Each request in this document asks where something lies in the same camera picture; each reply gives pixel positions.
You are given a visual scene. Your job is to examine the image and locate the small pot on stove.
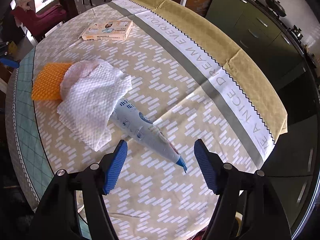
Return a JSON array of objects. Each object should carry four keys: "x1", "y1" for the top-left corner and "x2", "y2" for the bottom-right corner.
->
[{"x1": 291, "y1": 25, "x2": 303, "y2": 41}]

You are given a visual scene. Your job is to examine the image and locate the white paper towel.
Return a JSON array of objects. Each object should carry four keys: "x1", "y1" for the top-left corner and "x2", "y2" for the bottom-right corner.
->
[{"x1": 57, "y1": 59, "x2": 132, "y2": 151}]

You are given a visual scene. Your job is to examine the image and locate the grey blue snack wrapper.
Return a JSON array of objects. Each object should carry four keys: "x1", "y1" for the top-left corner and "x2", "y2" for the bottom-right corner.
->
[{"x1": 110, "y1": 98, "x2": 187, "y2": 171}]

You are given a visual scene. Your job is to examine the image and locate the black wok with lid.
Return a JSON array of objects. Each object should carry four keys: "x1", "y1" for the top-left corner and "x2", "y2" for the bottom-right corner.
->
[{"x1": 265, "y1": 0, "x2": 286, "y2": 17}]

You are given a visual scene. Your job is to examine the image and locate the patterned tablecloth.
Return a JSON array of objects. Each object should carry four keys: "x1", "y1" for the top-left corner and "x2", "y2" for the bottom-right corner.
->
[{"x1": 5, "y1": 0, "x2": 291, "y2": 239}]

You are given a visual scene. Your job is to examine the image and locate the green lower kitchen cabinets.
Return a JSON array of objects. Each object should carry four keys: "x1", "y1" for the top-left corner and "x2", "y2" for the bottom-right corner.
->
[{"x1": 206, "y1": 0, "x2": 306, "y2": 88}]

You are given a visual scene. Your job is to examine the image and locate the red white milk carton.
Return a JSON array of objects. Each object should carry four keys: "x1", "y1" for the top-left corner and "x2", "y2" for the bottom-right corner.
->
[{"x1": 80, "y1": 20, "x2": 133, "y2": 41}]

